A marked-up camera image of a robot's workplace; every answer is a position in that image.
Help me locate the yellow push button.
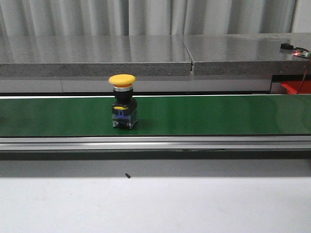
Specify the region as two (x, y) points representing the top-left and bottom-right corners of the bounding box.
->
(109, 74), (138, 129)

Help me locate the grey stone left slab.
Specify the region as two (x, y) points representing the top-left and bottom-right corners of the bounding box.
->
(0, 35), (192, 77)

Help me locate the grey stone slab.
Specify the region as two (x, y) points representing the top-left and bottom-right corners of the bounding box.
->
(184, 33), (311, 75)
(0, 35), (192, 77)

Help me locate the grey stone right slab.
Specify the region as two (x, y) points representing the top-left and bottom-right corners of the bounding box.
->
(184, 33), (311, 75)

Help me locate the green conveyor belt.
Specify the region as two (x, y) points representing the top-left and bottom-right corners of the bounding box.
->
(0, 95), (311, 137)

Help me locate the red plastic bin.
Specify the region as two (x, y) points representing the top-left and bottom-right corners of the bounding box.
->
(281, 81), (311, 95)

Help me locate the small black sensor box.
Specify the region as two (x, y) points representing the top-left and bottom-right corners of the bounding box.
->
(280, 43), (294, 50)

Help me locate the green circuit board red LED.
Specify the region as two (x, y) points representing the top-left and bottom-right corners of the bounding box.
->
(293, 49), (311, 59)

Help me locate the grey pleated curtain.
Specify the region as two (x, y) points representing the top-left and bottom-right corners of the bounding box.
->
(0, 0), (297, 36)

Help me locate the aluminium conveyor frame rail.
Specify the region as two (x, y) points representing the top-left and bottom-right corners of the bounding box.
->
(0, 135), (311, 160)

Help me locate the thin red wire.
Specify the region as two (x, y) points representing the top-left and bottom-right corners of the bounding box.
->
(297, 58), (311, 95)

